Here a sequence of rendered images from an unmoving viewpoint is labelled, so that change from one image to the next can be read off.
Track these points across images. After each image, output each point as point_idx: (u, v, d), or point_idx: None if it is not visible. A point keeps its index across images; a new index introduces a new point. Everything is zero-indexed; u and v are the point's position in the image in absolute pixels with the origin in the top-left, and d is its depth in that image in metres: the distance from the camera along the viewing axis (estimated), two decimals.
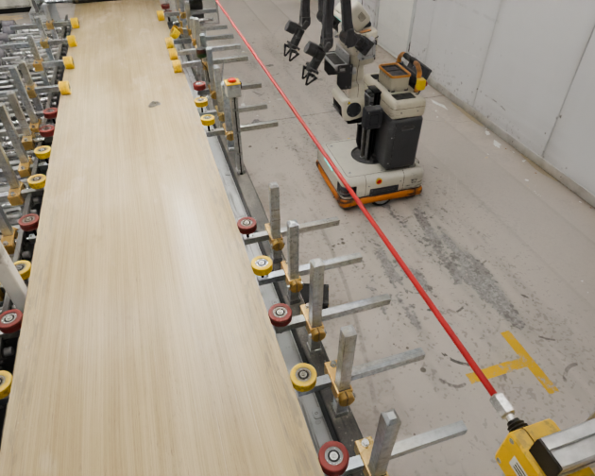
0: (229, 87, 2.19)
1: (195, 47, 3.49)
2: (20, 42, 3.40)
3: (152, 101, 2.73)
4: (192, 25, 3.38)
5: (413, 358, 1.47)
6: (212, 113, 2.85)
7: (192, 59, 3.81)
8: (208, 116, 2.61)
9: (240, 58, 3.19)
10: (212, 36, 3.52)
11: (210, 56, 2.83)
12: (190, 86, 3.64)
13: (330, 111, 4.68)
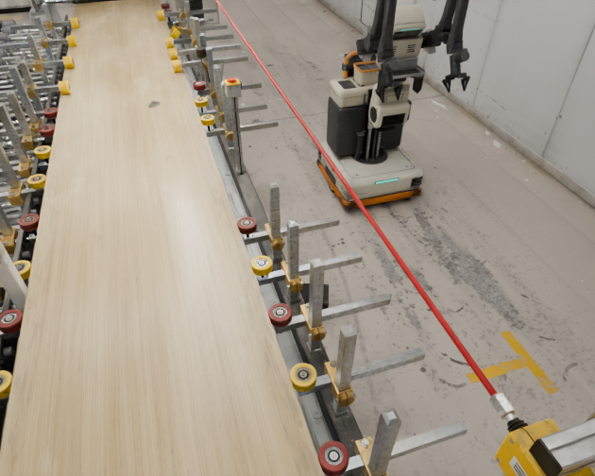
0: (229, 87, 2.19)
1: (195, 47, 3.49)
2: (20, 42, 3.40)
3: (152, 101, 2.73)
4: (192, 25, 3.38)
5: (413, 358, 1.47)
6: (212, 113, 2.85)
7: (192, 59, 3.81)
8: (208, 116, 2.61)
9: (240, 58, 3.19)
10: (212, 36, 3.52)
11: (210, 56, 2.83)
12: (190, 86, 3.64)
13: None
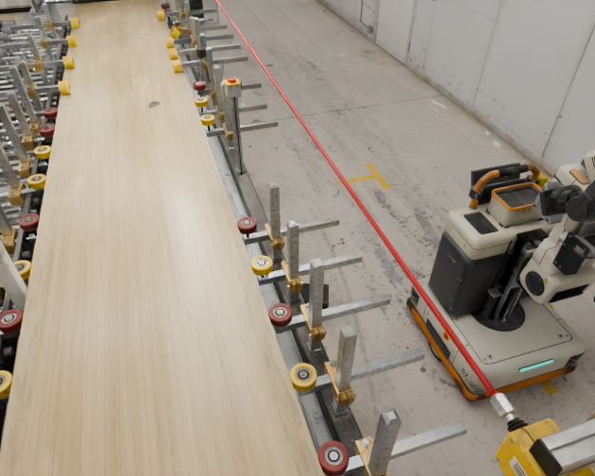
0: (229, 87, 2.19)
1: (195, 47, 3.49)
2: (20, 42, 3.40)
3: (152, 101, 2.73)
4: (192, 25, 3.38)
5: (413, 358, 1.47)
6: (212, 113, 2.85)
7: (192, 59, 3.81)
8: (208, 116, 2.61)
9: (240, 58, 3.19)
10: (212, 36, 3.52)
11: (210, 56, 2.83)
12: (190, 86, 3.64)
13: (330, 111, 4.68)
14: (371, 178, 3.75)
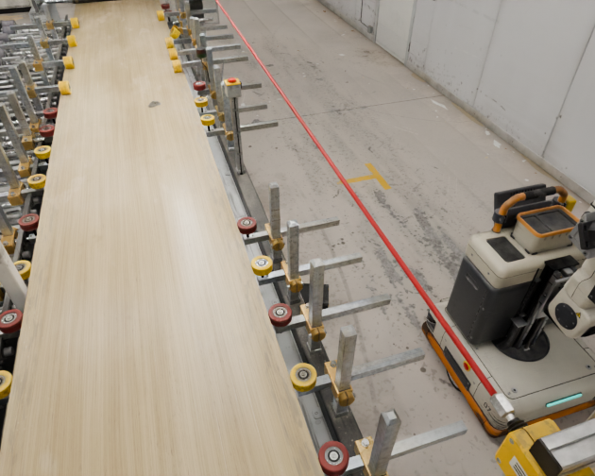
0: (229, 87, 2.19)
1: (195, 47, 3.49)
2: (20, 42, 3.40)
3: (152, 101, 2.73)
4: (192, 25, 3.38)
5: (413, 358, 1.47)
6: (212, 113, 2.85)
7: (192, 59, 3.81)
8: (208, 116, 2.61)
9: (240, 58, 3.19)
10: (212, 36, 3.52)
11: (210, 56, 2.83)
12: (190, 86, 3.64)
13: (330, 111, 4.68)
14: (371, 178, 3.75)
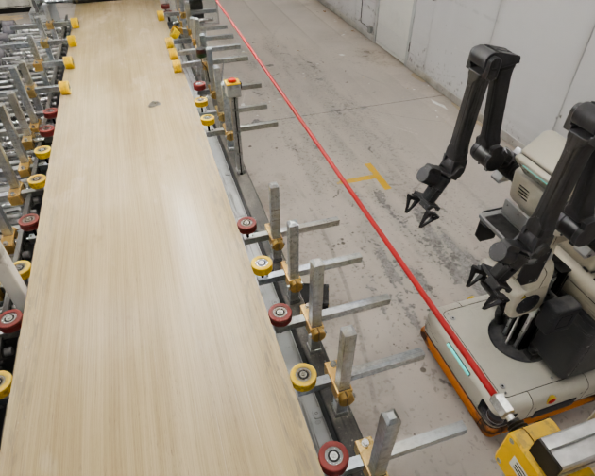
0: (229, 87, 2.19)
1: (195, 47, 3.49)
2: (20, 42, 3.40)
3: (152, 101, 2.73)
4: (192, 25, 3.38)
5: (413, 358, 1.47)
6: (212, 113, 2.85)
7: (192, 59, 3.81)
8: (208, 116, 2.61)
9: (240, 58, 3.19)
10: (212, 36, 3.52)
11: (210, 56, 2.83)
12: (190, 86, 3.64)
13: (330, 111, 4.68)
14: (371, 178, 3.75)
